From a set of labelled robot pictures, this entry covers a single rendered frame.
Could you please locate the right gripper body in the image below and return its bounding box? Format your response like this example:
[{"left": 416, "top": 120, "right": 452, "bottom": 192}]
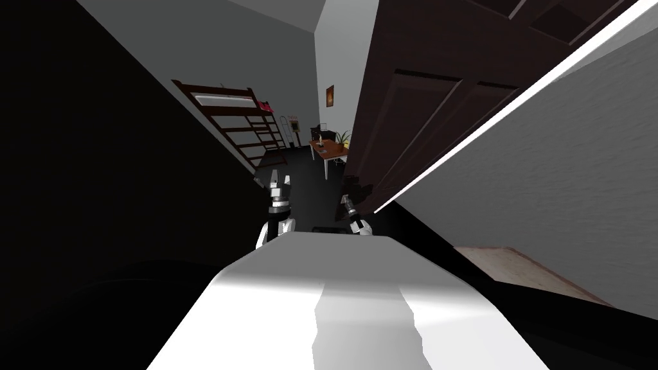
[{"left": 339, "top": 175, "right": 363, "bottom": 204}]

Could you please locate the brown wooden desk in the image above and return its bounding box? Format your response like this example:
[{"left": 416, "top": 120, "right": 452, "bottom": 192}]
[{"left": 308, "top": 130, "right": 353, "bottom": 181}]

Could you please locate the black chair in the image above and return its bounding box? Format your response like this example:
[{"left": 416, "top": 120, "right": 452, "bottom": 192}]
[{"left": 310, "top": 123, "right": 337, "bottom": 143}]

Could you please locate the brown bunk bed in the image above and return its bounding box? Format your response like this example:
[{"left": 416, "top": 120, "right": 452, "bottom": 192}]
[{"left": 172, "top": 79, "right": 289, "bottom": 174}]

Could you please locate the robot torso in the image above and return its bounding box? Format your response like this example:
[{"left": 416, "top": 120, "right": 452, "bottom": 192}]
[{"left": 146, "top": 225, "right": 551, "bottom": 370}]

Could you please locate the dark brown door leaf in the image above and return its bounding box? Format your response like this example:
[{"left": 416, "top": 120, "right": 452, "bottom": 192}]
[{"left": 336, "top": 0, "right": 640, "bottom": 222}]

